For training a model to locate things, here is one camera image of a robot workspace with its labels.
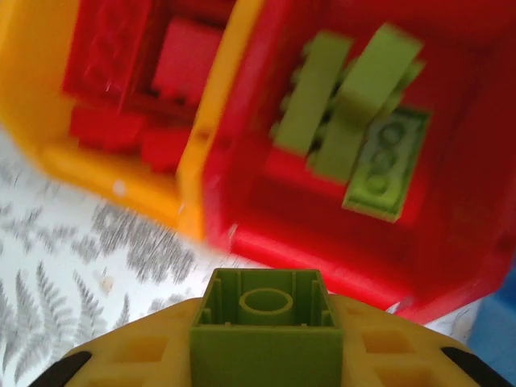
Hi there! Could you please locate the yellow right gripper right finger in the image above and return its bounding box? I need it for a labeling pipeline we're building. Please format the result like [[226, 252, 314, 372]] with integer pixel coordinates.
[[328, 296, 513, 387]]

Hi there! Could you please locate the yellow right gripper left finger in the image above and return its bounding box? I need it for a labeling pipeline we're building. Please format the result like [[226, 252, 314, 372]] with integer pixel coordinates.
[[11, 297, 202, 387]]

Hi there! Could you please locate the small green lego brick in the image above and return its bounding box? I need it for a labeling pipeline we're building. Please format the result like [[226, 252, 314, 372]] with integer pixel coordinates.
[[189, 268, 346, 387]]

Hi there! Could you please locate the long green lego brick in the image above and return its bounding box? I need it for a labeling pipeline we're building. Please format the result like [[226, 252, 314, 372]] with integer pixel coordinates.
[[341, 106, 432, 223], [306, 22, 428, 185], [269, 31, 356, 156]]

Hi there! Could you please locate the red lego brick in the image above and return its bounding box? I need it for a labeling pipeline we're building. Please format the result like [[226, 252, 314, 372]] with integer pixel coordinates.
[[68, 106, 148, 156], [152, 18, 225, 100]]

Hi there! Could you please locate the red lego window frame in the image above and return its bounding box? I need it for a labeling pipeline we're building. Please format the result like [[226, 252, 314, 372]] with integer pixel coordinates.
[[62, 0, 239, 122]]

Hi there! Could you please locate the blue plastic bin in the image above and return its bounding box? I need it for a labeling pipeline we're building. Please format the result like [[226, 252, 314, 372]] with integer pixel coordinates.
[[459, 281, 516, 368]]

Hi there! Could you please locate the red plastic bin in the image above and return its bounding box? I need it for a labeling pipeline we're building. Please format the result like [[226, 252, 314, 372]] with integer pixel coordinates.
[[201, 0, 516, 327]]

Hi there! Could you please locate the yellow plastic bin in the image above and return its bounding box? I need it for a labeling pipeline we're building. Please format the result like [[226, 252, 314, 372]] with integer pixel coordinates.
[[0, 0, 259, 243]]

